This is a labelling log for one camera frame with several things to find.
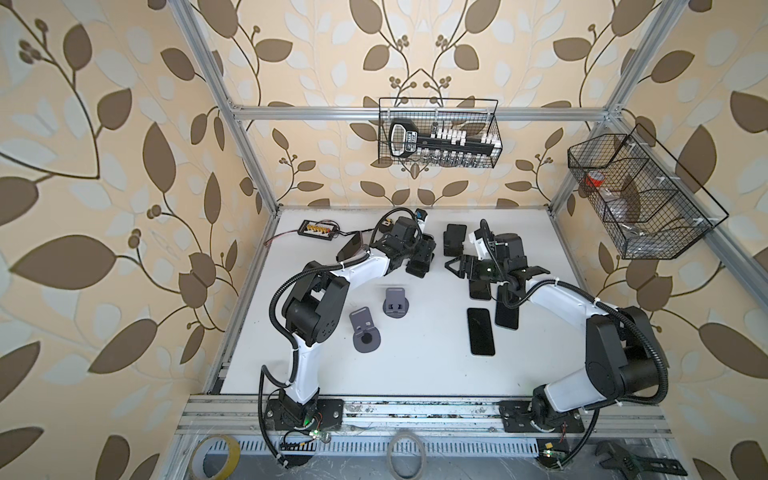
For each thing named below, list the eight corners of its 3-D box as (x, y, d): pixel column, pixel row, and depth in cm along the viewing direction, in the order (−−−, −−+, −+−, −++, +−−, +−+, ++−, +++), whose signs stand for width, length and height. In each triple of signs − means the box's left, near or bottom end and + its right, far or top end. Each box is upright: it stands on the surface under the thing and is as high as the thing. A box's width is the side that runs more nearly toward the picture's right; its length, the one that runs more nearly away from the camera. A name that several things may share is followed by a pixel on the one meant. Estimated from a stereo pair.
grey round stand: (383, 318, 93) (382, 306, 87) (383, 299, 97) (383, 287, 91) (408, 318, 93) (409, 306, 87) (408, 299, 97) (408, 287, 91)
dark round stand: (359, 358, 86) (355, 343, 77) (348, 333, 91) (342, 315, 81) (381, 347, 88) (379, 331, 79) (369, 322, 93) (365, 304, 84)
